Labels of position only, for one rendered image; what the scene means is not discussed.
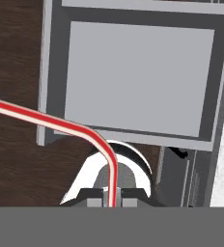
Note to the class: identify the white and black round thing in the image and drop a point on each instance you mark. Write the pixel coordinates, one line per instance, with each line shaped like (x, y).
(85, 173)

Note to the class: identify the grey cupboard front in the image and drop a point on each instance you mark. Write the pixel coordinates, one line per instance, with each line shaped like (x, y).
(175, 183)

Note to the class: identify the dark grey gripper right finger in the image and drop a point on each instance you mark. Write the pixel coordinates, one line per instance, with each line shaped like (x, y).
(133, 194)

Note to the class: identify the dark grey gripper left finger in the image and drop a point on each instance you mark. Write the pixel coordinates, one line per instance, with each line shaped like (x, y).
(92, 194)

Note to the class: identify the red and white bent straw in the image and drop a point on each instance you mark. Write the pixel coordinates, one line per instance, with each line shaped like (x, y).
(52, 120)

